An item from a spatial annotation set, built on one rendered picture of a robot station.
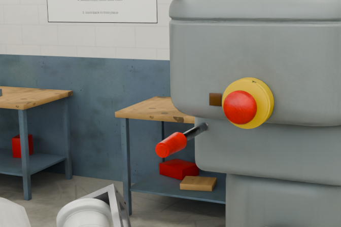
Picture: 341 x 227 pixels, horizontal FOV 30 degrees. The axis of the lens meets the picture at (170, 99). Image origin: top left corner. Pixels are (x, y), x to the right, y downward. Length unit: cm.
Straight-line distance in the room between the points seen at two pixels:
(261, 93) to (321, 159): 16
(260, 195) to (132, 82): 502
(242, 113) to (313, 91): 9
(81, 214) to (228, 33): 28
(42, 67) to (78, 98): 50
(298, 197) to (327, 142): 11
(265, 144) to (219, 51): 17
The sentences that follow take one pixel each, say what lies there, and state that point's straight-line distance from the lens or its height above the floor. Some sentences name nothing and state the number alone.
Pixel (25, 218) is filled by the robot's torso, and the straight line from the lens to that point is 79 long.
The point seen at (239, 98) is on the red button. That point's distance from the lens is 73.
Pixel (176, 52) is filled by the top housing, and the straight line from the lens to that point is 82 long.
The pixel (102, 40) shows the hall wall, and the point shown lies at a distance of 604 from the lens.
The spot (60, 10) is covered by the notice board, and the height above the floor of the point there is 164.
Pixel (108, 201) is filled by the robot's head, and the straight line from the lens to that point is 72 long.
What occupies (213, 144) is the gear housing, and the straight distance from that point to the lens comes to 91.
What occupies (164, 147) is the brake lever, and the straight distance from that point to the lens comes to 79.
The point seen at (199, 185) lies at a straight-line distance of 517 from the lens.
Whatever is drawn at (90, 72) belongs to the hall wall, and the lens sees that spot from 614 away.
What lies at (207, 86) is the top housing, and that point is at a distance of 79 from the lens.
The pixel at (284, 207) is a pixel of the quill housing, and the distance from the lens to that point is 94.
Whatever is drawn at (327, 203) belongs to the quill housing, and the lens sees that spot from 93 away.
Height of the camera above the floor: 191
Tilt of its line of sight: 11 degrees down
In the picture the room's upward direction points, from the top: 1 degrees counter-clockwise
